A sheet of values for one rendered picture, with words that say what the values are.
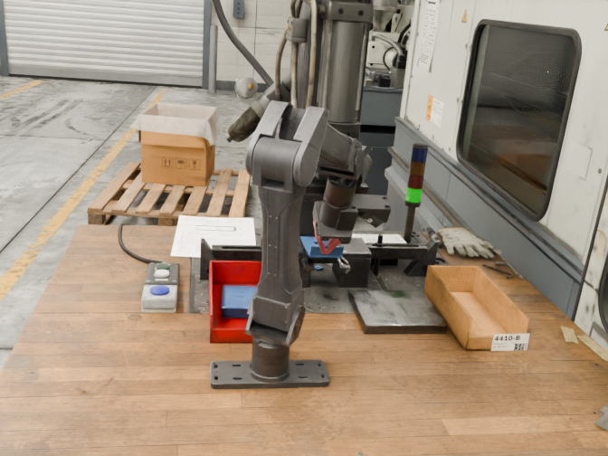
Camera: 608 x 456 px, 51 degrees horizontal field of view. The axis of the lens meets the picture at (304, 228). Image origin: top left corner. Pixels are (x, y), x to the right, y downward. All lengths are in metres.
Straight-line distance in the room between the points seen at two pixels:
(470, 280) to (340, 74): 0.55
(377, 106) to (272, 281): 3.54
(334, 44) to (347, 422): 0.73
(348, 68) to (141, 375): 0.71
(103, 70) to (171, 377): 9.80
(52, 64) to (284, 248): 10.08
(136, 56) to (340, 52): 9.41
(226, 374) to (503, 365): 0.51
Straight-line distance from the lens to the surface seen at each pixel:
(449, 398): 1.13
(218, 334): 1.19
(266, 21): 10.54
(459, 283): 1.50
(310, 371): 1.12
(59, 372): 1.15
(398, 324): 1.28
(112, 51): 10.71
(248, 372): 1.11
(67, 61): 10.89
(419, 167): 1.59
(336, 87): 1.33
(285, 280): 1.01
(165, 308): 1.31
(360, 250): 1.45
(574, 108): 1.74
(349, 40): 1.32
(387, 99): 4.49
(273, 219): 0.96
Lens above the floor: 1.51
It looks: 20 degrees down
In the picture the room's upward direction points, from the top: 5 degrees clockwise
